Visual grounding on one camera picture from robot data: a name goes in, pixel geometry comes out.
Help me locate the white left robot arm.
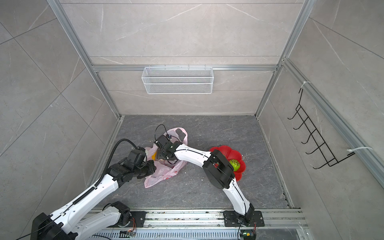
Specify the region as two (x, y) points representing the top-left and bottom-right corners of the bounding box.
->
(26, 139), (156, 240)

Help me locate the green fake lime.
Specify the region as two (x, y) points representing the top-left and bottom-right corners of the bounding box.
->
(230, 159), (241, 172)

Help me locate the black wire hook rack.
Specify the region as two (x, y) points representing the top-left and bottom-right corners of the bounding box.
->
(287, 89), (355, 170)

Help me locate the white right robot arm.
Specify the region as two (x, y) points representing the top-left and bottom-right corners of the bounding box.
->
(155, 136), (255, 226)

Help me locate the red flower-shaped bowl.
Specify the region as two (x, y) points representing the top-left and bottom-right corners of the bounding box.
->
(210, 145), (246, 182)

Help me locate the white wire mesh basket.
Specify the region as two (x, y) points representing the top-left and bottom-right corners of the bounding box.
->
(142, 67), (214, 95)

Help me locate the pink plastic bag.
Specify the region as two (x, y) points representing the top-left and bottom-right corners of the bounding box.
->
(144, 128), (188, 189)

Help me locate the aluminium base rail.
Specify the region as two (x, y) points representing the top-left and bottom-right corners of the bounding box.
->
(89, 209), (313, 240)

